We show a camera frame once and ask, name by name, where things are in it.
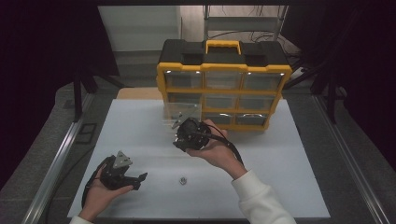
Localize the tan wooden board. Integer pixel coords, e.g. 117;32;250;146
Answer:
116;87;165;101

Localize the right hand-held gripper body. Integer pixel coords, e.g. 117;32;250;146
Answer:
172;116;213;153

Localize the yellow black drawer cabinet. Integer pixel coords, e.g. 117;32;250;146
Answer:
156;38;293;133

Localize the aluminium frame rail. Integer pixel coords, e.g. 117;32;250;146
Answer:
312;94;391;224
21;92;96;224

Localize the person's left hand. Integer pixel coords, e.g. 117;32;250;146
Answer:
78;162;134;222

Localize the white power strip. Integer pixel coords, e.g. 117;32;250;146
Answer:
290;65;307;79

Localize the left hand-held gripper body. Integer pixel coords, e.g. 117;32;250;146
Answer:
98;150;134;190

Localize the clear plastic parts drawer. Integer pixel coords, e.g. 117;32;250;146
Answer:
162;100;203;129

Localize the black metal stand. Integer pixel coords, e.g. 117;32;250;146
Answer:
281;60;347;125
73;66;127;123

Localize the dark curtain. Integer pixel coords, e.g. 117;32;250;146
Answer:
0;0;120;188
286;0;396;172

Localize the black floor socket frame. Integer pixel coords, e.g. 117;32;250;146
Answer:
74;122;98;145

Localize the set of clear cabinet drawers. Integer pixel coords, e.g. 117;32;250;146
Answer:
164;70;284;126

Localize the person's right hand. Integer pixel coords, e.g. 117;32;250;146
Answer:
185;119;248;181

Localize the right hand-held gripper black cable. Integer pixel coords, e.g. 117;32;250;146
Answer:
199;122;246;166

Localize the grey metal shelf rack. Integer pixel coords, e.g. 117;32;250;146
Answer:
203;5;289;42

